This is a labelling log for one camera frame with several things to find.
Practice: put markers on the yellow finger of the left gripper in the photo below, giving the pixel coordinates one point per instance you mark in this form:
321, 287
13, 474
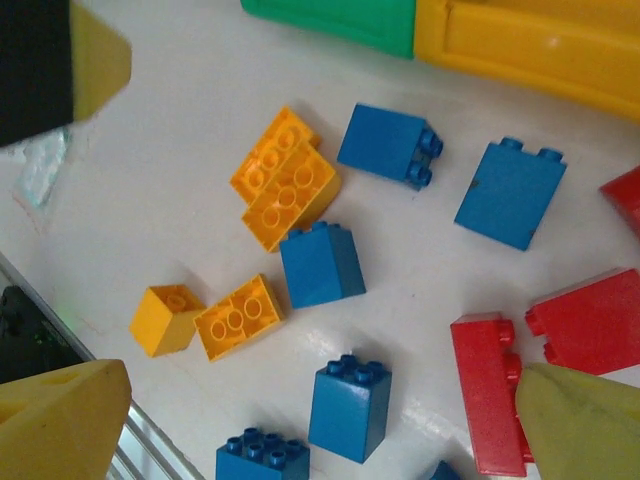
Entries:
45, 65

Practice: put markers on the green bin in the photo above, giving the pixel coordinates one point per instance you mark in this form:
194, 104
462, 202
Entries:
350, 20

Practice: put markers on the clear plastic wrapper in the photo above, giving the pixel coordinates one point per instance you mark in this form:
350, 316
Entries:
42, 167

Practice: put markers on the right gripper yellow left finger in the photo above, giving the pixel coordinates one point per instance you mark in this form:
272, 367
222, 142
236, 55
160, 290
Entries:
55, 425

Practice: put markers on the small yellow lego brick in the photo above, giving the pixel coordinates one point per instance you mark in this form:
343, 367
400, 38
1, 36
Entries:
160, 325

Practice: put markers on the small blue lego brick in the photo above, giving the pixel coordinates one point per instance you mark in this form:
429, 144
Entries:
444, 472

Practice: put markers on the tall blue lego brick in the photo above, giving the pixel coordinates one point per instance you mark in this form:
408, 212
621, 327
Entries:
382, 140
510, 200
315, 270
350, 415

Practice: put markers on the yellow bin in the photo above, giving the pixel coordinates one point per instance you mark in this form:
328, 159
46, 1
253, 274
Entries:
530, 45

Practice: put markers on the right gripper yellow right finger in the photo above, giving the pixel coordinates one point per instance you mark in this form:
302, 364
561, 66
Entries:
585, 430

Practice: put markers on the red lego brick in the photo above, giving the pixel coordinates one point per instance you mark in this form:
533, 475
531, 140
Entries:
487, 400
590, 320
625, 200

